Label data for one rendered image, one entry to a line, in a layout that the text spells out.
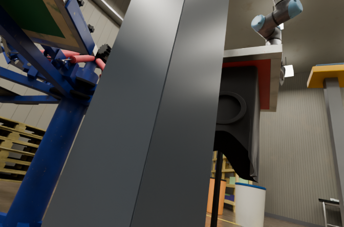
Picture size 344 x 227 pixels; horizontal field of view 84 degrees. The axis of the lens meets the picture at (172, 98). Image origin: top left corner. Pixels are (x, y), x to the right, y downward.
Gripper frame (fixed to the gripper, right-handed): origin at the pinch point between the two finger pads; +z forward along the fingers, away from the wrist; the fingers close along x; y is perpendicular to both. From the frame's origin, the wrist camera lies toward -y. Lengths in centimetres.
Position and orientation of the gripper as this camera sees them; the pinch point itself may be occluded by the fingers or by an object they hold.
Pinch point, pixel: (274, 84)
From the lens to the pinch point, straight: 108.7
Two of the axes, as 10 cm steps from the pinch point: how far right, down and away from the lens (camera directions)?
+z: -1.9, 9.0, -3.9
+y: -4.0, -4.4, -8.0
